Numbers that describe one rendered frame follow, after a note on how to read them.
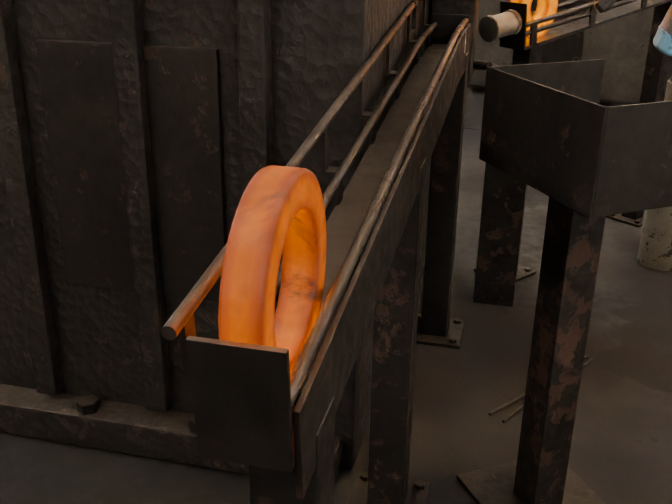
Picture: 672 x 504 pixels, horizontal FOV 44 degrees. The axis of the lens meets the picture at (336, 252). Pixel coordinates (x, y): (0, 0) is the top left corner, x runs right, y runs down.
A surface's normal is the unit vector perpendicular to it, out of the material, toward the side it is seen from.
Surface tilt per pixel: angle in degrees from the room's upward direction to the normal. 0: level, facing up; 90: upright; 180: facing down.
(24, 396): 0
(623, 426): 0
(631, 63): 90
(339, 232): 5
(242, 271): 59
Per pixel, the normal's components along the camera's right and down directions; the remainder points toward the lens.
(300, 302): -0.18, -0.29
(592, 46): -0.47, 0.34
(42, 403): 0.01, -0.92
